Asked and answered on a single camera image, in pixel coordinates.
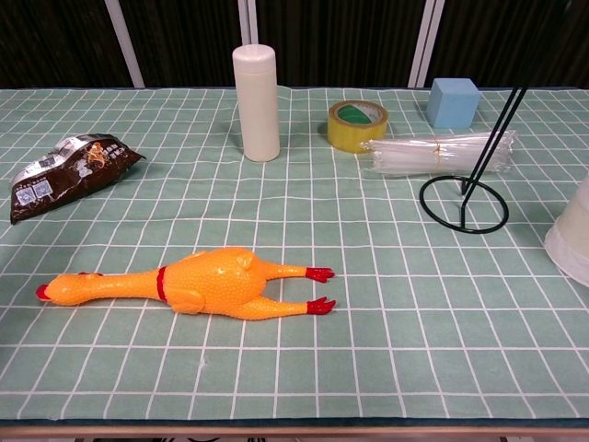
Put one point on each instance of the white partition post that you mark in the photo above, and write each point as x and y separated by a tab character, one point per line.
248	23
124	46
428	41

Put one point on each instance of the brown snack bag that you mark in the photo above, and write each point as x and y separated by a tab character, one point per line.
69	175

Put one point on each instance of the white toilet paper roll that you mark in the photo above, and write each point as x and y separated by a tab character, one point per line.
573	239

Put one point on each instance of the blue foam cube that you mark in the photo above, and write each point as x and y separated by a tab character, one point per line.
453	103

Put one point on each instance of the yellow rubber chicken toy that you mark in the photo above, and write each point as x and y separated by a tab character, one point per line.
216	285

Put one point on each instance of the yellow packing tape roll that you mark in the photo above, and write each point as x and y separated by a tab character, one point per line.
356	131

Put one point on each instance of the white cylindrical bottle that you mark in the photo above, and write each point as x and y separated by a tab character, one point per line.
257	101

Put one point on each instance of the clear plastic straw bundle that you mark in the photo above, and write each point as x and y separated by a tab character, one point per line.
414	156

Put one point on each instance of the green checked tablecloth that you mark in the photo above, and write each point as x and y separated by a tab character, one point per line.
276	221

